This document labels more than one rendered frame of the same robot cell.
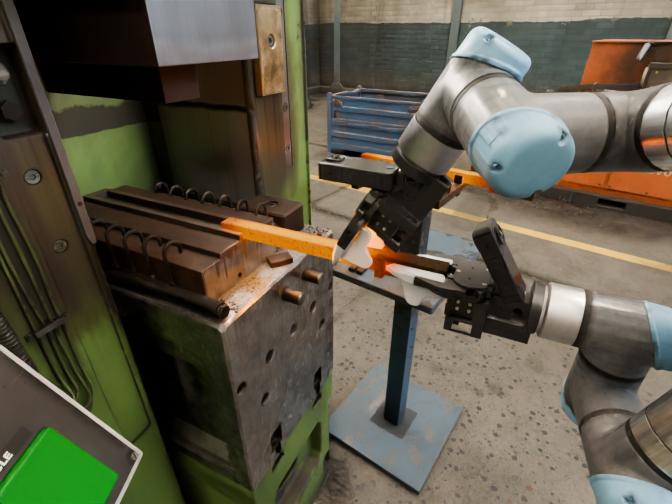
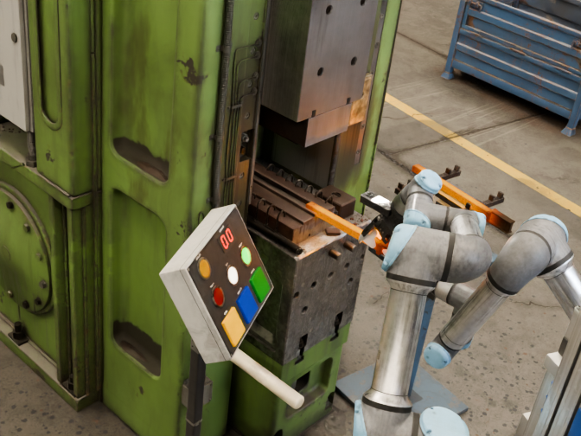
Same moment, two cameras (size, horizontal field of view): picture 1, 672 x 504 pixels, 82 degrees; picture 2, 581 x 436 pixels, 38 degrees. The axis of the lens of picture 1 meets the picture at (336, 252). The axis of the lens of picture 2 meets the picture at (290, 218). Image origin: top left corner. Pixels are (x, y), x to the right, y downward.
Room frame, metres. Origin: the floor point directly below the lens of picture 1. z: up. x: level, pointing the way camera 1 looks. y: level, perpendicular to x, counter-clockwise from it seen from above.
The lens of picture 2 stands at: (-1.65, -0.27, 2.40)
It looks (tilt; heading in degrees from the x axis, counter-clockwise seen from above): 32 degrees down; 13
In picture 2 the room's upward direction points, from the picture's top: 8 degrees clockwise
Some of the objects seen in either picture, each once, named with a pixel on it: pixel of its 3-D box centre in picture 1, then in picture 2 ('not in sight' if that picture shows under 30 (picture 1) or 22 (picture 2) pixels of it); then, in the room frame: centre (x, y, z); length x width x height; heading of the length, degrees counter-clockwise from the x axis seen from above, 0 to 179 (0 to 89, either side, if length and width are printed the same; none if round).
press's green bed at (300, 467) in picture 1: (224, 436); (257, 352); (0.74, 0.34, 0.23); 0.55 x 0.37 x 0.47; 64
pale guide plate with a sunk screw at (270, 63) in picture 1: (268, 51); (358, 99); (0.94, 0.15, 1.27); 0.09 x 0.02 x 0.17; 154
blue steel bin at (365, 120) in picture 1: (385, 124); (544, 49); (4.68, -0.58, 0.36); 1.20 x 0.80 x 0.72; 58
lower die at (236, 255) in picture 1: (158, 232); (267, 197); (0.69, 0.36, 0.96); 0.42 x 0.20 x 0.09; 64
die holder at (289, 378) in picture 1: (198, 318); (269, 255); (0.74, 0.34, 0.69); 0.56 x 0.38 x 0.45; 64
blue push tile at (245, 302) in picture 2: not in sight; (245, 304); (0.06, 0.21, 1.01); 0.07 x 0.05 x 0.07; 179
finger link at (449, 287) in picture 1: (446, 283); not in sight; (0.44, -0.15, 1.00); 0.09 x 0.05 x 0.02; 67
